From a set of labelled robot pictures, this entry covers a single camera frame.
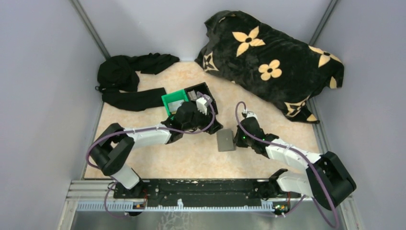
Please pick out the aluminium frame rail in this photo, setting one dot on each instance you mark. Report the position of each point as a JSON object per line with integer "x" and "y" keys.
{"x": 97, "y": 195}

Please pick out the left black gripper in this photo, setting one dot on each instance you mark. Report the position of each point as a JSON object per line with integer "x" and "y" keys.
{"x": 207, "y": 120}

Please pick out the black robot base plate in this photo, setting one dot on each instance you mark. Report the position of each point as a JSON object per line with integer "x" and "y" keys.
{"x": 203, "y": 193}

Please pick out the green plastic bin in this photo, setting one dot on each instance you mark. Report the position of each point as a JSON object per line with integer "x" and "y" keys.
{"x": 174, "y": 96}

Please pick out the black floral plush blanket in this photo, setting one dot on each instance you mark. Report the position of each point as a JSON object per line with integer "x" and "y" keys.
{"x": 268, "y": 63}

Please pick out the black cloth garment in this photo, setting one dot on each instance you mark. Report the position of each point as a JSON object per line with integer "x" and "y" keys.
{"x": 118, "y": 80}

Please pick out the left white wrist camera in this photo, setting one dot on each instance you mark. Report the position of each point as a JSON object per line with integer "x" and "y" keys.
{"x": 203, "y": 101}

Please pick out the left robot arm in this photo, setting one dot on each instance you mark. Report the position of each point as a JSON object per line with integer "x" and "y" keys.
{"x": 111, "y": 150}

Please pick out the black plastic bin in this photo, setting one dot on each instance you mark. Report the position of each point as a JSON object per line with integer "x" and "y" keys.
{"x": 204, "y": 89}

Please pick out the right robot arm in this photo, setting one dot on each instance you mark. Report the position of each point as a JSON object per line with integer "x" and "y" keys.
{"x": 322, "y": 177}

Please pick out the cards in black bin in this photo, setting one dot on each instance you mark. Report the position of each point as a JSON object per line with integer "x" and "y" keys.
{"x": 192, "y": 95}

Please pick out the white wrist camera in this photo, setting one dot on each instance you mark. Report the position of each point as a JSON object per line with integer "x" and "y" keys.
{"x": 203, "y": 101}
{"x": 247, "y": 114}

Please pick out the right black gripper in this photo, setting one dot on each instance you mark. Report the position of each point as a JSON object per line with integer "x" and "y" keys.
{"x": 237, "y": 138}

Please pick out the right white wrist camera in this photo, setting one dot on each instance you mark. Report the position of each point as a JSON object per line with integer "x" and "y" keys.
{"x": 247, "y": 114}

